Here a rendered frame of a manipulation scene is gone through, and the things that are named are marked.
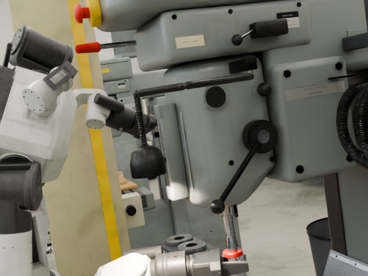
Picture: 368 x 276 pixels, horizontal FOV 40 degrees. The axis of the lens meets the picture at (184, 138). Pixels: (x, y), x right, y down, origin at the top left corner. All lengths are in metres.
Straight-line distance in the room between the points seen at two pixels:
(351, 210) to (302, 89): 0.44
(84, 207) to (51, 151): 1.62
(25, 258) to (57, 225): 1.65
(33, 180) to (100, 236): 1.76
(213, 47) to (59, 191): 1.92
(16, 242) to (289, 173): 0.61
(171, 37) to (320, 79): 0.35
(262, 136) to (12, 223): 0.57
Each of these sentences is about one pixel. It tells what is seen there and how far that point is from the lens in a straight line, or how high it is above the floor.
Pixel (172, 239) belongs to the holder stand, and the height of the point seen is 1.10.
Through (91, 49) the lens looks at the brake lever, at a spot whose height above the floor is 1.70.
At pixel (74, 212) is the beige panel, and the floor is 1.01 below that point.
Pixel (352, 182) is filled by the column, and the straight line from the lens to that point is 1.37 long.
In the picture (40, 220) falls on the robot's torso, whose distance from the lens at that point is 1.60.
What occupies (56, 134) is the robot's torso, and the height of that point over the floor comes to 1.51.
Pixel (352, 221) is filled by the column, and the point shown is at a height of 1.16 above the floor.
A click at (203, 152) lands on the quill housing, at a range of 1.03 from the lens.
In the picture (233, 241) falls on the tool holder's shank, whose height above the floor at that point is 1.22.
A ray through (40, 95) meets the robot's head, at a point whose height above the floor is 1.61.
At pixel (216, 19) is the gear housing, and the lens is 1.02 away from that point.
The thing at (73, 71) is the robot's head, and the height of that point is 1.66.
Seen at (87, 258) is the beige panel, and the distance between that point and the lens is 2.90.
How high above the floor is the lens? 1.57
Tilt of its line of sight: 5 degrees down
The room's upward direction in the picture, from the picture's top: 9 degrees counter-clockwise
